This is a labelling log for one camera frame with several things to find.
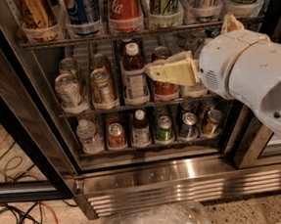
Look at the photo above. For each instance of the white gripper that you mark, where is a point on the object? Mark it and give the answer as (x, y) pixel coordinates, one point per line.
(222, 61)

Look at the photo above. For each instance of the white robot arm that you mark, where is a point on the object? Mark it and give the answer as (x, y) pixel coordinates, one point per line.
(238, 64)

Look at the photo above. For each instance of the redbull can middle back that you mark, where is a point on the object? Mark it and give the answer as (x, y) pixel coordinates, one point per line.
(215, 32)

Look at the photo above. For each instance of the red coke can middle back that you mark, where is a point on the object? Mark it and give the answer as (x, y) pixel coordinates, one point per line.
(161, 53)

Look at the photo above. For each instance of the red coke can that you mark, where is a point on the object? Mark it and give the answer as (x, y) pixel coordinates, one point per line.
(165, 88)
(161, 53)

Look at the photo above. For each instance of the bronze can bottom back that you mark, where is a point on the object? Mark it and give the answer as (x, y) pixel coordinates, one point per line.
(205, 106)

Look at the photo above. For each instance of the bronze can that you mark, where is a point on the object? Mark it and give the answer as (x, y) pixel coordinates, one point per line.
(205, 106)
(210, 126)

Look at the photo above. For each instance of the red coke can middle front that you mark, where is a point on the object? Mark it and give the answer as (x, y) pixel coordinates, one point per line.
(165, 88)

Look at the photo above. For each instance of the blue can bottom back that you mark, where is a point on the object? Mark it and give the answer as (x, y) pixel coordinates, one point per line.
(186, 107)

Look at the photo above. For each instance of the bronze can bottom front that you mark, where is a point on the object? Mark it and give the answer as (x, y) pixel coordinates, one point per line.
(210, 126)

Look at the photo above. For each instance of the blue can bottom front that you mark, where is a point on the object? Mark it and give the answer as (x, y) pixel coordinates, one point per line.
(187, 129)

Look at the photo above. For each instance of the red coca-cola can top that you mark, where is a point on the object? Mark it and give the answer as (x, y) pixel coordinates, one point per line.
(122, 10)

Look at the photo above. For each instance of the green can bottom front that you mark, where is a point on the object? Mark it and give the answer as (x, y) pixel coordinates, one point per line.
(164, 129)

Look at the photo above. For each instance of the right glass fridge door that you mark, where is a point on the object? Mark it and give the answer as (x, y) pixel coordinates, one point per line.
(254, 136)

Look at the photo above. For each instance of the glass fridge door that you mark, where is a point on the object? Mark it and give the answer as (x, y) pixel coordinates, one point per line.
(254, 136)
(27, 113)

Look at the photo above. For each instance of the gold can middle back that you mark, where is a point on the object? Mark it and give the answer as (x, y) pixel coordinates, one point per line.
(100, 61)

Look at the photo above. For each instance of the gold can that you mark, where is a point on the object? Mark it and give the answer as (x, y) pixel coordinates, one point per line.
(102, 86)
(100, 61)

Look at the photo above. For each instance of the gold can middle front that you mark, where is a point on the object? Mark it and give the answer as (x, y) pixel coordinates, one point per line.
(102, 86)

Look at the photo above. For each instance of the red can bottom front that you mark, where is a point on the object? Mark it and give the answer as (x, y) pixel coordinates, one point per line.
(116, 135)

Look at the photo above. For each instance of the blue pepsi can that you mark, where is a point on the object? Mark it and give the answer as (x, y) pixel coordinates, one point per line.
(82, 11)

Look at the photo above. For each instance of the silver can middle back left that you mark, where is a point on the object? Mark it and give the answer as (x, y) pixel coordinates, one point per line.
(69, 65)

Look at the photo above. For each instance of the silver can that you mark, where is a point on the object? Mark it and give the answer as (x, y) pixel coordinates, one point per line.
(68, 90)
(69, 65)

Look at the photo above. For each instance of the silver can middle front left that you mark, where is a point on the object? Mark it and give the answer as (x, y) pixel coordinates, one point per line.
(68, 90)

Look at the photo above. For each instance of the stainless steel fridge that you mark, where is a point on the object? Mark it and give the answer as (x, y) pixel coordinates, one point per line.
(125, 181)

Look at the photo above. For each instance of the yellow can top shelf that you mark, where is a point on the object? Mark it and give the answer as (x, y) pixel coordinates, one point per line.
(37, 14)

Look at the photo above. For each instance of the left glass fridge door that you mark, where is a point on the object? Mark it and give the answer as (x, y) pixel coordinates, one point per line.
(27, 113)

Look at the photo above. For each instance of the clear water bottle middle front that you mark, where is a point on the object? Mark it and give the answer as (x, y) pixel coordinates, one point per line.
(198, 51)

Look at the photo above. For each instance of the clear water bottle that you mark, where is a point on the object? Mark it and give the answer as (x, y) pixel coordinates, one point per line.
(198, 51)
(190, 41)
(89, 136)

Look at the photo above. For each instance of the clear water bottle middle back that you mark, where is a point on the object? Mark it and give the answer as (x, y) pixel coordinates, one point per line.
(190, 41)

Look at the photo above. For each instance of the dark juice bottle middle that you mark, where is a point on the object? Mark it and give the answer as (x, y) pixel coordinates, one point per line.
(134, 72)

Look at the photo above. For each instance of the dark juice bottle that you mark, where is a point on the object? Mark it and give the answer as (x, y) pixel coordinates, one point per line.
(134, 72)
(141, 136)

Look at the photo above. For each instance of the dark juice bottle bottom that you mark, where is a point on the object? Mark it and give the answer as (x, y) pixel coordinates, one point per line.
(141, 136)

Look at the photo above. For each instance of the clear water bottle bottom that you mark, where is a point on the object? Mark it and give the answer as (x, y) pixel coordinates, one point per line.
(89, 136)

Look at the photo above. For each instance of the clear plastic bag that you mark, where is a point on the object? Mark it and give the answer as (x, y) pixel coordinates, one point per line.
(170, 213)

